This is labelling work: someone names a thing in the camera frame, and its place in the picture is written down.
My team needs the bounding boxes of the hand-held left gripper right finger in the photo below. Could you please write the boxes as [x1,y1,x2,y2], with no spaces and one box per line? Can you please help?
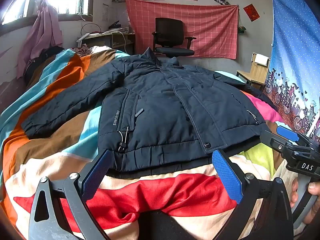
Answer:
[211,149,294,240]

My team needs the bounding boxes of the person's right hand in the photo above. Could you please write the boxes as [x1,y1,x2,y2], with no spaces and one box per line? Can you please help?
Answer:
[290,177,320,224]

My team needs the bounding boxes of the wooden desk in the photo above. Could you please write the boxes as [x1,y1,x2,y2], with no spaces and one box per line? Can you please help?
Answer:
[77,30,136,55]

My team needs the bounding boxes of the black cloth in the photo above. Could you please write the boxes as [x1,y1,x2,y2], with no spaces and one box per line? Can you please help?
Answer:
[107,135,267,180]

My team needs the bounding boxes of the white paper sheet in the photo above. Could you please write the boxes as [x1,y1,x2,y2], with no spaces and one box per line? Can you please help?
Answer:
[254,54,271,67]

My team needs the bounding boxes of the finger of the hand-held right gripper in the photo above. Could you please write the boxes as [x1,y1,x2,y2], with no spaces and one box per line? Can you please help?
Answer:
[260,130,288,153]
[276,126,300,142]

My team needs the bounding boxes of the wooden chair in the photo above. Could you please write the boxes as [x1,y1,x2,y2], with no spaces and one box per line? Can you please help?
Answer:
[236,52,271,90]

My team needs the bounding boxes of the colourful striped bed sheet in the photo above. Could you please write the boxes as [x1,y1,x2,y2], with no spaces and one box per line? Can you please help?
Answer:
[0,45,300,240]

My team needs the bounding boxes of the navy padded jacket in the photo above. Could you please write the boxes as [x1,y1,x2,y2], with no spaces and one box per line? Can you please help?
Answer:
[21,47,278,172]

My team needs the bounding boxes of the pink checkered wall cloth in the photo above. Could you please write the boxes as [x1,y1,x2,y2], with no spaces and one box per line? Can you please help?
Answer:
[125,0,239,60]

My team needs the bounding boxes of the pink hanging garment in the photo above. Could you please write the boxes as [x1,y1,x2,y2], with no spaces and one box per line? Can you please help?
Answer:
[16,0,63,79]

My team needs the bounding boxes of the blue printed curtain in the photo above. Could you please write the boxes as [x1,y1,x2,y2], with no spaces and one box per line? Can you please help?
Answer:
[264,0,320,140]

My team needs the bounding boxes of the white cable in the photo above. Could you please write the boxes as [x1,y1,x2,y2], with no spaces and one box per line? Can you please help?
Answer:
[114,31,128,53]

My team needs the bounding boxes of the black office chair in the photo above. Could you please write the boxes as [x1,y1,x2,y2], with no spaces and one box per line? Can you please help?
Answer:
[152,17,197,58]

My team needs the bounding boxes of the dark clothes pile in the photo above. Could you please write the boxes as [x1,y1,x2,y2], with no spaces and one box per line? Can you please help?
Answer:
[24,46,66,85]

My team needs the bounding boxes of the floral patterned cloth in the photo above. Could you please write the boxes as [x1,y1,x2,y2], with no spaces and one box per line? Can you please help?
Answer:
[70,44,93,57]

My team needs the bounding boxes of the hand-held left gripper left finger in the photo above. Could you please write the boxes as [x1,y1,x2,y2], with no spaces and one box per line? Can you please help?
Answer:
[28,149,114,240]

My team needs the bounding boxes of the red paper wall sign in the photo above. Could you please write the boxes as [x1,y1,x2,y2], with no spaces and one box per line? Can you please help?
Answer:
[243,4,260,22]

